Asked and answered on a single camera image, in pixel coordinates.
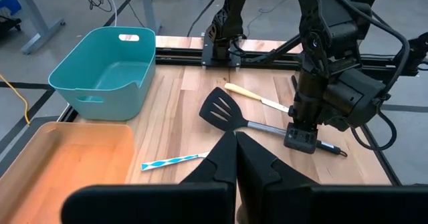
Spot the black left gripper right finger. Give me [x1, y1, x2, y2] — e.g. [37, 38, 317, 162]
[235, 132, 320, 224]

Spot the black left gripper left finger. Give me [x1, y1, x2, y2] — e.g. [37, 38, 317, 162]
[180, 132, 237, 224]

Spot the black slotted spatula steel neck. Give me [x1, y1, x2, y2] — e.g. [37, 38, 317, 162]
[199, 86, 348, 158]

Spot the blue white patterned handle knife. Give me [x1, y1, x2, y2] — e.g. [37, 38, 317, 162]
[140, 151, 211, 172]

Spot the yellow handled table knife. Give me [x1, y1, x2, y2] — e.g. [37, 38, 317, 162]
[223, 82, 290, 114]

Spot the teal plastic bin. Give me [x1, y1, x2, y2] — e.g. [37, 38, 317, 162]
[47, 25, 157, 122]

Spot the orange plastic tray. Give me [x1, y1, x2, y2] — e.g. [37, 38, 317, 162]
[0, 121, 136, 224]

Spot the grey desk leg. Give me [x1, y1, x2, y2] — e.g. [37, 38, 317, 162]
[8, 0, 66, 55]
[139, 0, 162, 34]

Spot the blue plastic crate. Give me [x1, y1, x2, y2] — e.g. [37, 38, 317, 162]
[0, 0, 23, 16]

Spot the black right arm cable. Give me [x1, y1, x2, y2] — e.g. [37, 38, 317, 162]
[349, 0, 411, 151]

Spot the black diagonal frame strut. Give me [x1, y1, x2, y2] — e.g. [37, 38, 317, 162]
[240, 33, 304, 64]

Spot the black aluminium mounting rail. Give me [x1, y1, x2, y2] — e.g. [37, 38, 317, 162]
[155, 46, 428, 78]

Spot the white floor cable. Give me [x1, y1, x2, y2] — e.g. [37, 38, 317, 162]
[105, 0, 118, 27]

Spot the yellow floor cable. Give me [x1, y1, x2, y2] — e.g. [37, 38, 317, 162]
[0, 73, 31, 125]

